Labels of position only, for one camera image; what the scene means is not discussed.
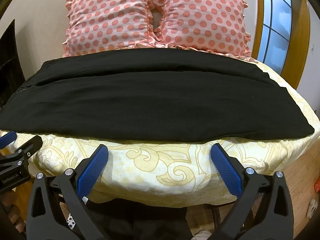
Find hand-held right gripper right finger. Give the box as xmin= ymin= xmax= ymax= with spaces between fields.
xmin=210 ymin=143 xmax=294 ymax=240

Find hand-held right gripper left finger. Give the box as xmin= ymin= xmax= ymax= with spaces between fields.
xmin=26 ymin=144 xmax=110 ymax=240

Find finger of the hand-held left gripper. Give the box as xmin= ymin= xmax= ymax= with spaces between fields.
xmin=0 ymin=131 xmax=17 ymax=149
xmin=0 ymin=135 xmax=43 ymax=174

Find black pants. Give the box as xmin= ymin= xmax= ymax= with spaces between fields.
xmin=0 ymin=48 xmax=315 ymax=143

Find yellow patterned bedspread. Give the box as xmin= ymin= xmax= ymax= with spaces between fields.
xmin=0 ymin=55 xmax=320 ymax=205

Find white patterned slipper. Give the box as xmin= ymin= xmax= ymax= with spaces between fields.
xmin=307 ymin=199 xmax=318 ymax=219

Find wooden framed window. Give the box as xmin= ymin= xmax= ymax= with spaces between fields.
xmin=251 ymin=0 xmax=312 ymax=90

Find pink polka dot pillow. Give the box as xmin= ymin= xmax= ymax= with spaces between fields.
xmin=150 ymin=0 xmax=252 ymax=57
xmin=62 ymin=0 xmax=160 ymax=57

